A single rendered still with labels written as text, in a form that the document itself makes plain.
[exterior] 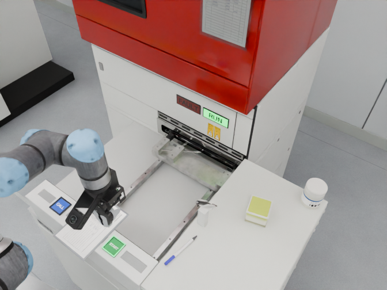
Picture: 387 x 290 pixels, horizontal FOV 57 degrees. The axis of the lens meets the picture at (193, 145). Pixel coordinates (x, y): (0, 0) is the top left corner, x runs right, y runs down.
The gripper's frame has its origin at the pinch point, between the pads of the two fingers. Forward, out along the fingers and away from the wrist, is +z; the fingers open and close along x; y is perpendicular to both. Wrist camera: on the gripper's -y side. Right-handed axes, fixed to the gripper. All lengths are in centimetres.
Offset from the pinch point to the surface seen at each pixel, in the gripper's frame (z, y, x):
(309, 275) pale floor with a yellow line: 111, 80, -58
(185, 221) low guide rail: 25.8, 26.8, -9.3
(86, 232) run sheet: 14.4, -1.0, 11.0
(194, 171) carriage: 23, 46, 1
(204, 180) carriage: 23, 45, -5
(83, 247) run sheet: 14.4, -5.4, 7.9
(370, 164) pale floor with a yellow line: 111, 185, -61
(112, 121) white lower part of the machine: 39, 58, 63
